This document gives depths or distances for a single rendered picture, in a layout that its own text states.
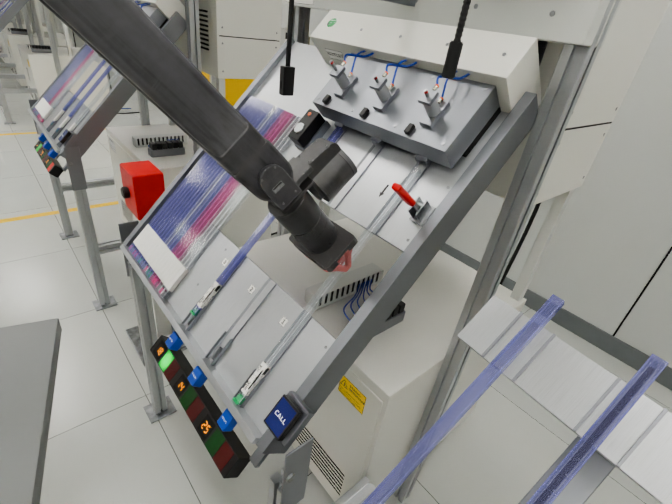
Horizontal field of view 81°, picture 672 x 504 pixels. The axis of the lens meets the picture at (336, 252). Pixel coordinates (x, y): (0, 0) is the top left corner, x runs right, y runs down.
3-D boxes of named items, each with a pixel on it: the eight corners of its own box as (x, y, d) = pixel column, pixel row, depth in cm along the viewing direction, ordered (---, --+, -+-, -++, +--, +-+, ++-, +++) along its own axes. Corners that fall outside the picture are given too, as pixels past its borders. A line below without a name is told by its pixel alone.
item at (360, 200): (414, 264, 67) (405, 252, 63) (230, 148, 107) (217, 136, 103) (528, 115, 69) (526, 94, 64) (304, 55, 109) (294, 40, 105)
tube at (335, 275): (241, 405, 66) (237, 404, 65) (237, 399, 67) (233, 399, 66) (421, 172, 68) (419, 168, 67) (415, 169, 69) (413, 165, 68)
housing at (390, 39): (515, 137, 69) (506, 77, 58) (337, 82, 99) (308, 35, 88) (541, 102, 70) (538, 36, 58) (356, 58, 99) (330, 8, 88)
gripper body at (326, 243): (319, 215, 65) (297, 188, 59) (360, 242, 59) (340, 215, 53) (293, 244, 64) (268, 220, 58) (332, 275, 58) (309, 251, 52)
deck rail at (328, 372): (284, 453, 64) (261, 454, 59) (278, 444, 66) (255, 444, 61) (539, 119, 67) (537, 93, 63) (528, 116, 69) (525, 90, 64)
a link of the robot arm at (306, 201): (256, 200, 53) (278, 219, 49) (291, 164, 53) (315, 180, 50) (282, 227, 58) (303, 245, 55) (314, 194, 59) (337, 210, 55)
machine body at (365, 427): (347, 535, 115) (388, 397, 84) (233, 378, 158) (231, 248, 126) (468, 422, 155) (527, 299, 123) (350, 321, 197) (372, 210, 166)
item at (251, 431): (277, 444, 65) (250, 444, 60) (143, 258, 106) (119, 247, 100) (282, 438, 66) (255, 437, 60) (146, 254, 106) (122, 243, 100)
